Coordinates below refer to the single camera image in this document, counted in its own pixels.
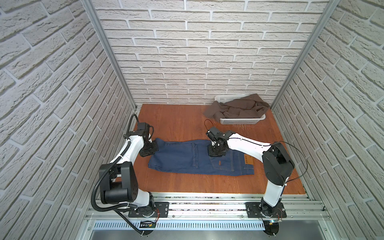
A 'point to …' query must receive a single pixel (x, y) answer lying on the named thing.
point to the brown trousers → (249, 106)
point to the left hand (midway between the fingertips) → (153, 149)
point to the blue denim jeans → (188, 157)
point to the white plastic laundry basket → (220, 99)
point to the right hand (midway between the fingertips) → (211, 153)
